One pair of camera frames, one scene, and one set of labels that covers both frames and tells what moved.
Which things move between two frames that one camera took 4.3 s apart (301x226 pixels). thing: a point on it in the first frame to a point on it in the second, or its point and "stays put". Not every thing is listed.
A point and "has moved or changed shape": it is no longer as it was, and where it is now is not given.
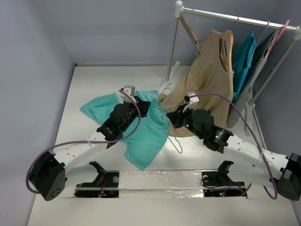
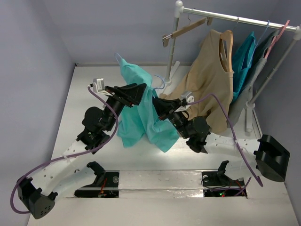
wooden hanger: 225,50 stays put
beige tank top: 205,73 stays put
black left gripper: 143,106 to 132,93
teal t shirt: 148,141 has moved or changed shape
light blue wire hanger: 175,138 to 154,89
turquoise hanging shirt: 244,54 stays put
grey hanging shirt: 240,103 stays put
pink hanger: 275,38 stays put
